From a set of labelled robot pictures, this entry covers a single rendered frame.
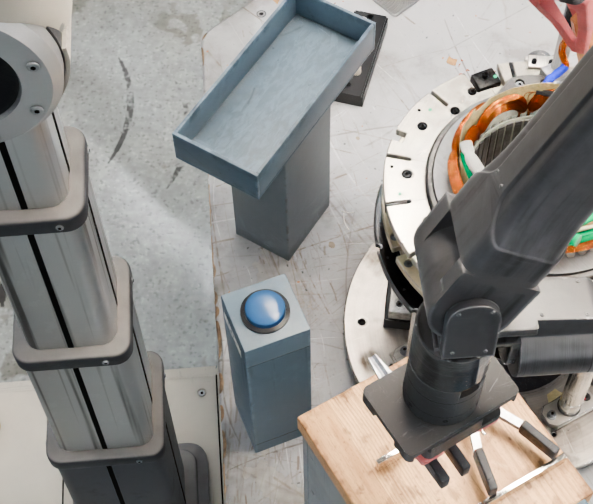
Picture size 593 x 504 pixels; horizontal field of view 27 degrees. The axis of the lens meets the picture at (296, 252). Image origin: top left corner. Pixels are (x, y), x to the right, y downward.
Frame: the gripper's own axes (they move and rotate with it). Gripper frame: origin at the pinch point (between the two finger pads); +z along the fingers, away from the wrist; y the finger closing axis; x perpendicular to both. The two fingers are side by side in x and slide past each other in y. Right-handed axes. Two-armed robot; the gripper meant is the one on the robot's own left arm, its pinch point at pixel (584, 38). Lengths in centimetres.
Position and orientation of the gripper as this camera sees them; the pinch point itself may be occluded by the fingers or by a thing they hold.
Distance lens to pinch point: 111.0
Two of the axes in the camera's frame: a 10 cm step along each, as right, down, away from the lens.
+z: 2.9, 7.2, 6.3
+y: 6.6, -6.3, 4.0
